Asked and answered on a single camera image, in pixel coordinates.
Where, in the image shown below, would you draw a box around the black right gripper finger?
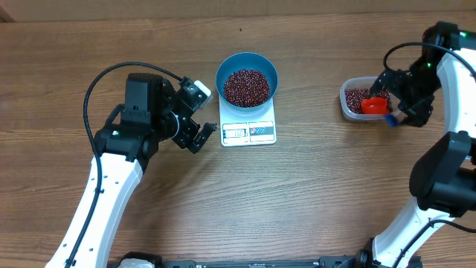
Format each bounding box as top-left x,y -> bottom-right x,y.
369,71 -> 390,98
393,109 -> 408,127

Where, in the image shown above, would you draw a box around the red measuring scoop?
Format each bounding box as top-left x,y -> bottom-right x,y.
361,97 -> 399,127

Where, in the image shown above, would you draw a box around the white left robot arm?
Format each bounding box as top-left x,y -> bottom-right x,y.
47,73 -> 216,267

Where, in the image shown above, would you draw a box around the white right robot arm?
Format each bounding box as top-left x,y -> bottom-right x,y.
344,22 -> 475,267

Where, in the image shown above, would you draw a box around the white digital kitchen scale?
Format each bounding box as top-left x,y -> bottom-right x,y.
219,98 -> 277,147

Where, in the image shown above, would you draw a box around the red beans in bowl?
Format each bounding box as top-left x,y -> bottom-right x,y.
223,68 -> 270,108

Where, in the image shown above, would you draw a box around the blue plastic bowl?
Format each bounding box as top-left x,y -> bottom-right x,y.
215,52 -> 279,107

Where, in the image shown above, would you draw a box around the red adzuki beans in container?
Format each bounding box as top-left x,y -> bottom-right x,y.
345,89 -> 393,114

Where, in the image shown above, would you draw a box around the clear plastic bean container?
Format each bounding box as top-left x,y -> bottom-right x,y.
339,76 -> 385,122

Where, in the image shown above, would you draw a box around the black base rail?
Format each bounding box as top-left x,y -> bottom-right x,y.
106,252 -> 384,268

